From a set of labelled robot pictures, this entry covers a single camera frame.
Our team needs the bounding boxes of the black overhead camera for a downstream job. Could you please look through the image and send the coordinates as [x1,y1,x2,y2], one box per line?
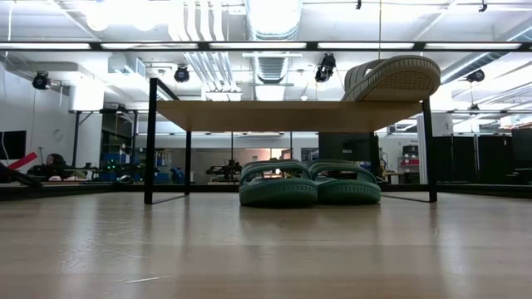
[314,52,337,84]

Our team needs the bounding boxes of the wooden shelf black metal legs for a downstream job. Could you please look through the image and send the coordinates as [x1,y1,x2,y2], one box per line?
[144,77,438,205]

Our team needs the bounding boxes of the black background robot station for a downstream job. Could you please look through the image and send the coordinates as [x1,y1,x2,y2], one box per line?
[205,159,243,184]

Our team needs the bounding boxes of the red storage bin rack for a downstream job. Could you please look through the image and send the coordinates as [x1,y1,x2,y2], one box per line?
[397,145,421,184]

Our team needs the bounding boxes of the black partition panel wall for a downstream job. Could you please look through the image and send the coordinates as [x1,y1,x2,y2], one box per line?
[434,128,532,186]

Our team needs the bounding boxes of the green foam slide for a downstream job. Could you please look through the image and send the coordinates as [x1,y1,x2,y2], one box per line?
[307,159,382,205]
[239,159,319,208]

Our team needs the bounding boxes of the silver ventilation duct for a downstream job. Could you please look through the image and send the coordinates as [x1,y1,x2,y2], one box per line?
[244,0,304,86]

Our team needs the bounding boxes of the blue storage bin rack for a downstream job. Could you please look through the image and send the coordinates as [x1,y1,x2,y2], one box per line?
[155,149,184,184]

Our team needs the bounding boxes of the grey foam slide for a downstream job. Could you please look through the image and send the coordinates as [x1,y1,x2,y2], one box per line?
[341,55,441,103]

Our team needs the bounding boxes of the person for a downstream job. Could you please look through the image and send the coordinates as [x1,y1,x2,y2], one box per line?
[39,153,70,182]

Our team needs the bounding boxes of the red padded bar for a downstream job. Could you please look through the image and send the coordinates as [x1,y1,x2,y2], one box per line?
[7,151,38,170]

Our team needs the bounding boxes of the black round ceiling spotlight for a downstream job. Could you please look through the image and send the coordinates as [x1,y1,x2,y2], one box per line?
[173,65,191,84]
[465,68,486,84]
[32,71,52,91]

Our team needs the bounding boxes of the black wall monitor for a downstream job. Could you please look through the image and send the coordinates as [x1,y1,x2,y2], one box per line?
[0,130,27,160]

